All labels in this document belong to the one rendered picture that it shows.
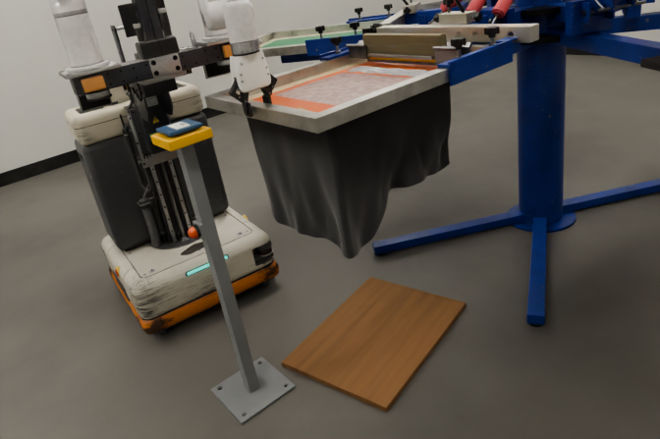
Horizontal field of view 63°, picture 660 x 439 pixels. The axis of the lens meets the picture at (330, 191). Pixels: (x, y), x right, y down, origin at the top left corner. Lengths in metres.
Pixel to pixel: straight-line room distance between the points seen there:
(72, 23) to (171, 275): 1.03
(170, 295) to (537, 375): 1.40
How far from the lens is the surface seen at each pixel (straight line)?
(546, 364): 1.99
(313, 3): 6.40
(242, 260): 2.35
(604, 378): 1.97
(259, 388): 2.00
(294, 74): 1.89
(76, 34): 1.77
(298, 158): 1.57
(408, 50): 1.84
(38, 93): 5.20
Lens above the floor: 1.33
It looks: 24 degrees down
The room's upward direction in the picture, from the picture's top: 10 degrees counter-clockwise
